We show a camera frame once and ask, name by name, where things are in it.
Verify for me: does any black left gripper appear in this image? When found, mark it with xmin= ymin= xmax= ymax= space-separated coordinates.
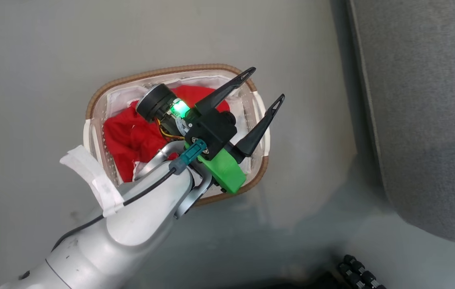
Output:
xmin=136 ymin=67 xmax=286 ymax=160

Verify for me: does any red and white garment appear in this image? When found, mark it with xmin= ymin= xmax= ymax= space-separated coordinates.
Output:
xmin=103 ymin=84 xmax=232 ymax=183

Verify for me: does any white basket with brown rim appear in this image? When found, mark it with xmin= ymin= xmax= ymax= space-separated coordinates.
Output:
xmin=84 ymin=63 xmax=270 ymax=207

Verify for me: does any white basket liner cloth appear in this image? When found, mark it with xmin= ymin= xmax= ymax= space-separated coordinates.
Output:
xmin=107 ymin=76 xmax=252 ymax=181

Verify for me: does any white tape strip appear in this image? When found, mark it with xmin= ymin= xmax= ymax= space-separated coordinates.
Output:
xmin=59 ymin=144 xmax=125 ymax=218

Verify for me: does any grey fabric sofa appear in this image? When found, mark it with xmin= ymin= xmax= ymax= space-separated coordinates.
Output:
xmin=348 ymin=0 xmax=455 ymax=247

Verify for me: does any teal cable connector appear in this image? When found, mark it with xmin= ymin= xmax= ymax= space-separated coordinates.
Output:
xmin=169 ymin=138 xmax=208 ymax=173

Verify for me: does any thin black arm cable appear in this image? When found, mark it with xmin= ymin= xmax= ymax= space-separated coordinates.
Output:
xmin=51 ymin=168 xmax=178 ymax=253

